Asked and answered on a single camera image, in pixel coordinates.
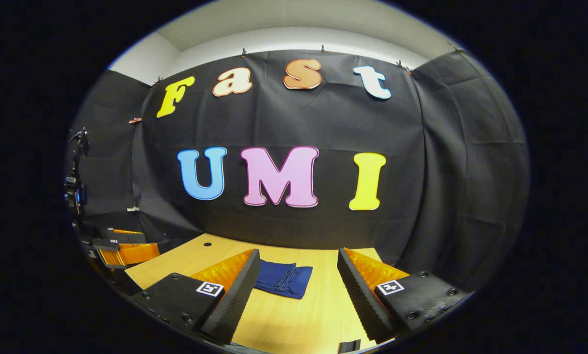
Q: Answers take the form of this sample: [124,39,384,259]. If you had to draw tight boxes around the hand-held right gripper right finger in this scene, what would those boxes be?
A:
[337,247,471,344]

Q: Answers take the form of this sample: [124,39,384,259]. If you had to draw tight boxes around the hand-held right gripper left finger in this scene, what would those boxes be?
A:
[129,248,262,346]

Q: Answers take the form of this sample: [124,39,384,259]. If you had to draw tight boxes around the blue jeans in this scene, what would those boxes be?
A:
[254,260,314,300]

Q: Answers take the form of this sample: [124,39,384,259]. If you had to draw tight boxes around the black backdrop cloth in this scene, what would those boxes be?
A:
[68,49,530,295]

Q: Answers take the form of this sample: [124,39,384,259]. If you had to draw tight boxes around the black camera stand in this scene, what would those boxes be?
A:
[64,127,91,219]

